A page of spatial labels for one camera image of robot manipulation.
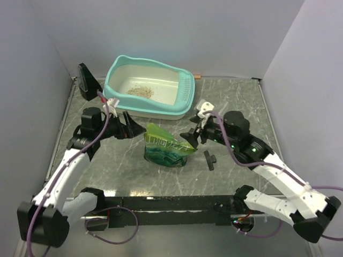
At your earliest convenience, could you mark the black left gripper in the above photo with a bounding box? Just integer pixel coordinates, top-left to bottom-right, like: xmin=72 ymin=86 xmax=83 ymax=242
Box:
xmin=95 ymin=111 xmax=146 ymax=140

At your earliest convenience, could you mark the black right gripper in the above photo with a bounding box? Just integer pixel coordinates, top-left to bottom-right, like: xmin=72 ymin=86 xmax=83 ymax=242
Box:
xmin=180 ymin=115 xmax=237 ymax=149

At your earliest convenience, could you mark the green litter bag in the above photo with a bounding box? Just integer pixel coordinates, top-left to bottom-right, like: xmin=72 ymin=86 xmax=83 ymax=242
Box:
xmin=144 ymin=123 xmax=197 ymax=168

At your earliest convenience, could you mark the black bag clip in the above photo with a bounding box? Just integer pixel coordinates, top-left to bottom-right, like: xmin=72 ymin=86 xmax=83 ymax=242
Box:
xmin=204 ymin=150 xmax=217 ymax=171

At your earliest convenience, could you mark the clear plastic scoop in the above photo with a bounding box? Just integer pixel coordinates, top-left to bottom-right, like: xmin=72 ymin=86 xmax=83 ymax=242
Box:
xmin=218 ymin=101 xmax=229 ymax=116

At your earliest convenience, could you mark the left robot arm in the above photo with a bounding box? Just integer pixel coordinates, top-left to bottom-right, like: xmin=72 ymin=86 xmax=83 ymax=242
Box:
xmin=17 ymin=107 xmax=146 ymax=247

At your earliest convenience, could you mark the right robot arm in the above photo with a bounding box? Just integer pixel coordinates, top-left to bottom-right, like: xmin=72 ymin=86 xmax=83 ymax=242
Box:
xmin=180 ymin=111 xmax=341 ymax=243

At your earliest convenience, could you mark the pile of beige litter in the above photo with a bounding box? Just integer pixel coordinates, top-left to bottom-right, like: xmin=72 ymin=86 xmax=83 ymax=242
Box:
xmin=126 ymin=86 xmax=154 ymax=99

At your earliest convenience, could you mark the teal and white litter box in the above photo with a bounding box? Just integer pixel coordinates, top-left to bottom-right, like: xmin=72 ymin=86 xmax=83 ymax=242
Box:
xmin=103 ymin=55 xmax=195 ymax=120

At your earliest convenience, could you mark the black triangular stand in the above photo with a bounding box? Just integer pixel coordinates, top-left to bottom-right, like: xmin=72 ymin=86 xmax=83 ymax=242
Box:
xmin=78 ymin=63 xmax=102 ymax=101

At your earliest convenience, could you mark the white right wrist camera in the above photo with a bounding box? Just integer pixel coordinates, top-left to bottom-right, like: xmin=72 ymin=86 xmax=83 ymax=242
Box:
xmin=196 ymin=99 xmax=214 ymax=129

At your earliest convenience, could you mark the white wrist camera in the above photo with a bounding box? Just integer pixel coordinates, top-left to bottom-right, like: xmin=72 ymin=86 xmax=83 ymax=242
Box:
xmin=97 ymin=91 xmax=120 ymax=117
xmin=196 ymin=99 xmax=214 ymax=129

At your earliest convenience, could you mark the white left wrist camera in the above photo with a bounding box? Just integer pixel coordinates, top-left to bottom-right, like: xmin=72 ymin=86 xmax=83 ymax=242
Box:
xmin=97 ymin=91 xmax=120 ymax=117

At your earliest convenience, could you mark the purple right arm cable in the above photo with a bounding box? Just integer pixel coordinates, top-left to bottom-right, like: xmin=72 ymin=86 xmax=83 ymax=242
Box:
xmin=205 ymin=111 xmax=343 ymax=240

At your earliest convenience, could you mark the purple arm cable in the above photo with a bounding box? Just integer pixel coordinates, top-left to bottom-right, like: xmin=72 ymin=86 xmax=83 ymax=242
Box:
xmin=26 ymin=90 xmax=112 ymax=255
xmin=205 ymin=111 xmax=343 ymax=240

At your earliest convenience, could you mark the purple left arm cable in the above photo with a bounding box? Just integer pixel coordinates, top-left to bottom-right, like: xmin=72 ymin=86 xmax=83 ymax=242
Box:
xmin=26 ymin=90 xmax=112 ymax=255

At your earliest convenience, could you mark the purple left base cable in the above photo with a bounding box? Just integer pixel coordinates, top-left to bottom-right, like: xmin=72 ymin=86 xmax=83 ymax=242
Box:
xmin=84 ymin=205 xmax=140 ymax=245

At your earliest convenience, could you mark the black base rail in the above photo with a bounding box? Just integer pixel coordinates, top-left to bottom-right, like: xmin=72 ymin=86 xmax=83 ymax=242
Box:
xmin=92 ymin=195 xmax=260 ymax=228

